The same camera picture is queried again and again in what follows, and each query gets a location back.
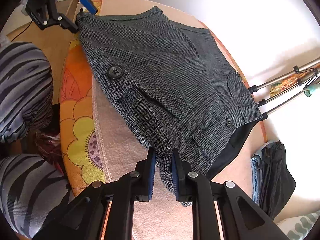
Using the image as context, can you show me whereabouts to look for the grey houndstooth pants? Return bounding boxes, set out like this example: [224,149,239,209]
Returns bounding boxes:
[76,7,262,191]

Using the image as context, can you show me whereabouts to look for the colourful scarf on tripod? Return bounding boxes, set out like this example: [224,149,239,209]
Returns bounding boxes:
[269,67,319,98]

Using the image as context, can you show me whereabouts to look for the black folded garment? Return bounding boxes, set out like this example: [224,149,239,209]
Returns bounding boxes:
[259,141,296,219]

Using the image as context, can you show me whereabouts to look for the zebra print trouser leg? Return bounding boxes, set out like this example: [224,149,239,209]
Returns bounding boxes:
[1,42,54,143]

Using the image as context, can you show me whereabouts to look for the orange floral bed sheet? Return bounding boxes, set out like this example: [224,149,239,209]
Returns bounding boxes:
[59,0,111,197]

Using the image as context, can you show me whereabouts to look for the green white patterned pillow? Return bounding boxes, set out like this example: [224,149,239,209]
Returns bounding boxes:
[276,211,319,240]

